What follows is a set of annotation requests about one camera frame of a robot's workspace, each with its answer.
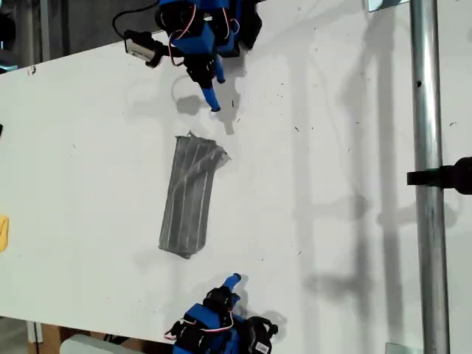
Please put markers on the grey striped towel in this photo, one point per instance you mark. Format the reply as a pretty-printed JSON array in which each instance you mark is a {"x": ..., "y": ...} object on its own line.
[{"x": 188, "y": 199}]

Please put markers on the white plastic box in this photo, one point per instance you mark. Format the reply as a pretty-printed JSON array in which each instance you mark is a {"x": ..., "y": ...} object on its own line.
[{"x": 88, "y": 344}]

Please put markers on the yellow object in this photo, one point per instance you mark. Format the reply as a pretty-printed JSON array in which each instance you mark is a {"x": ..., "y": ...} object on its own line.
[{"x": 3, "y": 234}]

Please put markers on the black clamp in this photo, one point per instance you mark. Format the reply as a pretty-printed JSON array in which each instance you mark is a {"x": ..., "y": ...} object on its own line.
[{"x": 442, "y": 175}]

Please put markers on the short black camera stalk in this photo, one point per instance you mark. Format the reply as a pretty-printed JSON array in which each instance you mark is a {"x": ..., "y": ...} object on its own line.
[{"x": 173, "y": 56}]

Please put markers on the black camera box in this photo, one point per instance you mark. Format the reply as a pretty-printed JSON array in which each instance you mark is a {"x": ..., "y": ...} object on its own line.
[
  {"x": 142, "y": 48},
  {"x": 262, "y": 337}
]

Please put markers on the steel post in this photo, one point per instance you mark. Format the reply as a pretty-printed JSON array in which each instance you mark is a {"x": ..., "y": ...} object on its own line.
[{"x": 427, "y": 110}]

